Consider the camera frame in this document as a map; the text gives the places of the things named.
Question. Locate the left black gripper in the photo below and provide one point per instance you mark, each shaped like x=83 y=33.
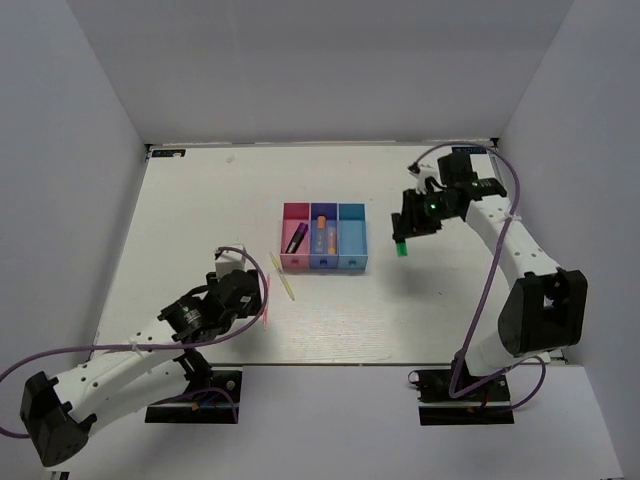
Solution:
x=253 y=305

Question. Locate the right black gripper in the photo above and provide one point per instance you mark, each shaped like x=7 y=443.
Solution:
x=410 y=223

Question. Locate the red white pen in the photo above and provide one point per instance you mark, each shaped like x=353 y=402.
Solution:
x=264 y=316

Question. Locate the black green highlighter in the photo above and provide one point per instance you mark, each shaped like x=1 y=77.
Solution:
x=401 y=249

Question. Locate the yellow pen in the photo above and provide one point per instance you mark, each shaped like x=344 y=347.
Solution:
x=280 y=272

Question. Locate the grey orange highlighter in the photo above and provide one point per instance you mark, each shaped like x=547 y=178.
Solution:
x=320 y=235

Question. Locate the yellow orange highlighter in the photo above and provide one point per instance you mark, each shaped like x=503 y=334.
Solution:
x=331 y=241

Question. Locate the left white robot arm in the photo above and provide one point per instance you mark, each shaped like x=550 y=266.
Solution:
x=61 y=412

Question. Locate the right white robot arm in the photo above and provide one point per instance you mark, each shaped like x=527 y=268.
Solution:
x=544 y=310

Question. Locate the light blue container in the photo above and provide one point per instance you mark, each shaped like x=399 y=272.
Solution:
x=352 y=237

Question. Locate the right blue corner label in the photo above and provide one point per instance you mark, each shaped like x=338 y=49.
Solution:
x=470 y=150

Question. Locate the blue corner label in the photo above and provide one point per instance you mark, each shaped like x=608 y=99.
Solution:
x=168 y=153
x=470 y=150

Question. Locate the black purple highlighter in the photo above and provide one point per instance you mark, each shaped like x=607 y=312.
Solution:
x=297 y=238

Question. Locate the dark blue container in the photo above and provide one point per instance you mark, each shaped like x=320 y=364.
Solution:
x=330 y=211

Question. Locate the pink container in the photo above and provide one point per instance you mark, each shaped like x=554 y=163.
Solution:
x=293 y=214

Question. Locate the left blue corner label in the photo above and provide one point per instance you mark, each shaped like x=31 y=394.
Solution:
x=168 y=153

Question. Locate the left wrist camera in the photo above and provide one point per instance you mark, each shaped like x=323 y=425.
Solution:
x=227 y=261

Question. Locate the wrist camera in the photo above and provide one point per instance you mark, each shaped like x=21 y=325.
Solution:
x=426 y=176
x=227 y=261

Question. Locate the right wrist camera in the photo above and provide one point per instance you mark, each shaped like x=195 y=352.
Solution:
x=426 y=176

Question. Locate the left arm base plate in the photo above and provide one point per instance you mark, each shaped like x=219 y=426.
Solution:
x=214 y=402

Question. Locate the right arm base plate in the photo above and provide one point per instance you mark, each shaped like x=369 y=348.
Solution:
x=490 y=404

